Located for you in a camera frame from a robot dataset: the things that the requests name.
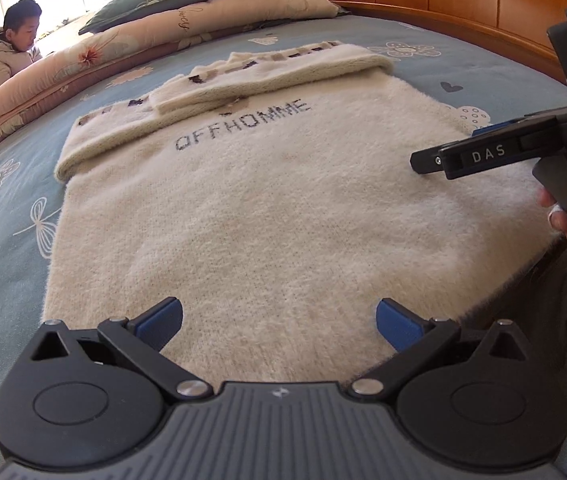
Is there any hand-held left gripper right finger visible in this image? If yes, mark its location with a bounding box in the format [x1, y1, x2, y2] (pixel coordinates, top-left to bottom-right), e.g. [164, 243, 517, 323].
[348, 298, 533, 403]

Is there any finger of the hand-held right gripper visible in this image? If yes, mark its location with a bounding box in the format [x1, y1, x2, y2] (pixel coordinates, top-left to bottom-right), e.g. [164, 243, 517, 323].
[471, 116, 559, 138]
[410, 143, 453, 177]

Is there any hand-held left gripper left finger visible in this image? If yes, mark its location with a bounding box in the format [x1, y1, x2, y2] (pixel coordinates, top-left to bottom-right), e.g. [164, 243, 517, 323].
[30, 296, 212, 402]

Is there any cream knit sweater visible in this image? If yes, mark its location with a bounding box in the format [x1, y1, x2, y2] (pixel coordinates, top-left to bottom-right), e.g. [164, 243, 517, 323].
[43, 40, 564, 396]

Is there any blue floral bed sheet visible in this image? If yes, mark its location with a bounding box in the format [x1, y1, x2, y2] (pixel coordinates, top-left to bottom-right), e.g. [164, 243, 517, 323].
[0, 12, 567, 411]

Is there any pink floral folded quilt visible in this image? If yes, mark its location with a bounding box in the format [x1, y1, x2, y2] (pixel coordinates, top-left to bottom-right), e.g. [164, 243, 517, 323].
[0, 0, 351, 171]

